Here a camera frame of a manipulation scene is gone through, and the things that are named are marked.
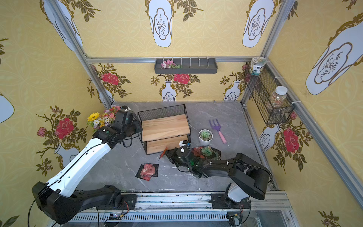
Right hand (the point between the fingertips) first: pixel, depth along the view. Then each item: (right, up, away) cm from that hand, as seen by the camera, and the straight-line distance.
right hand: (165, 149), depth 82 cm
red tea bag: (-3, -5, +11) cm, 12 cm away
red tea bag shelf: (-12, -14, +2) cm, 18 cm away
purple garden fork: (+36, +11, +22) cm, 44 cm away
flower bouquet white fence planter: (-42, +16, +5) cm, 45 cm away
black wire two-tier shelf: (-1, +11, +3) cm, 11 cm away
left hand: (-16, +15, -3) cm, 23 cm away
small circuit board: (-25, -33, -9) cm, 42 cm away
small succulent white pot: (+24, +6, +8) cm, 26 cm away
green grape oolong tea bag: (+28, -4, +8) cm, 29 cm away
